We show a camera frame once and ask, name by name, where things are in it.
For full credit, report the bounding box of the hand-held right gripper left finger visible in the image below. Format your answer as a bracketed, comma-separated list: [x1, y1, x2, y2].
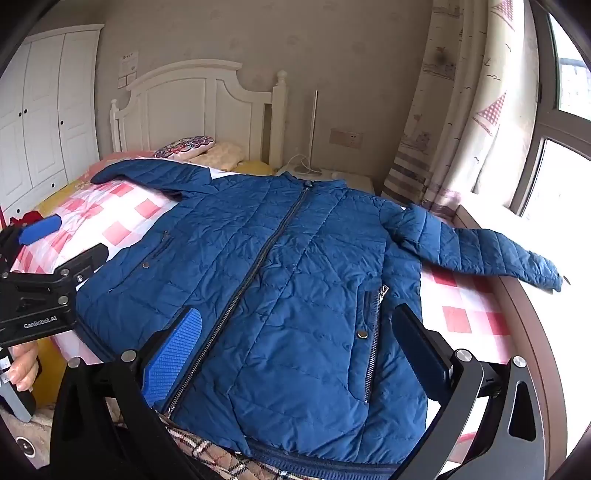
[50, 307, 204, 480]

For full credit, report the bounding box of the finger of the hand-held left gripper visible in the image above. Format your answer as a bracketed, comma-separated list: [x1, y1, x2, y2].
[51, 244, 108, 296]
[17, 215, 62, 246]

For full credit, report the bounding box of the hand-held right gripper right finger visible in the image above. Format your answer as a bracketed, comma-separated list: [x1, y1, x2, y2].
[390, 304, 552, 480]

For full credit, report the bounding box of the blue quilted jacket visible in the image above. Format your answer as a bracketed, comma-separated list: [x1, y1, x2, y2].
[74, 159, 565, 476]

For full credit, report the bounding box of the person's left hand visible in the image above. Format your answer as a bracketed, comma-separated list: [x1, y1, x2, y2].
[8, 342, 40, 388]

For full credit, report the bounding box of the red cloth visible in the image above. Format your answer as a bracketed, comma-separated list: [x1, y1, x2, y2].
[9, 210, 43, 228]

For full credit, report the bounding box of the pink checkered bedsheet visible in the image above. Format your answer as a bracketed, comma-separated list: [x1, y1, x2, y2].
[9, 150, 513, 444]

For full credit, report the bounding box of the white wardrobe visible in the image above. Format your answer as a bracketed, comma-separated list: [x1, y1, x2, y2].
[0, 25, 105, 222]

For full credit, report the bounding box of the embroidered patterned pillow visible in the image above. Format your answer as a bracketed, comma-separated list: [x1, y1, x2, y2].
[154, 135, 217, 162]

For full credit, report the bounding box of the cream textured pillow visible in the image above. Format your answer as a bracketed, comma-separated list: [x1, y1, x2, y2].
[196, 142, 245, 172]

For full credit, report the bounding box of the white nightstand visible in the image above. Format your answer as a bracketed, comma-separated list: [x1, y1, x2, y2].
[276, 167, 375, 197]

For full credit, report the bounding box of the white bed headboard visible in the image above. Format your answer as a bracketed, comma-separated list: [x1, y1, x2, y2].
[109, 60, 289, 169]

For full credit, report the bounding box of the white stick lamp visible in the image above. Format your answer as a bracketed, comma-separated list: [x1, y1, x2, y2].
[295, 90, 324, 175]

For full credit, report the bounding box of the patterned window curtain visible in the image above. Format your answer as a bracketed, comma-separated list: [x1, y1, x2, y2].
[383, 0, 541, 217]

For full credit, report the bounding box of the dark framed window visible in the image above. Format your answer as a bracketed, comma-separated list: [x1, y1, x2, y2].
[510, 0, 591, 217]

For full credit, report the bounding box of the paper sheet on wall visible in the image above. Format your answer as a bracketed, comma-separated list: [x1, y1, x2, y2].
[117, 50, 140, 89]

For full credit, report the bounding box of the white cable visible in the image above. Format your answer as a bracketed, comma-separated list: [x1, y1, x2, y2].
[277, 154, 315, 176]

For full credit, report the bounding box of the beige wall socket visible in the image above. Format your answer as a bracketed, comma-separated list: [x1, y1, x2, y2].
[329, 129, 363, 148]

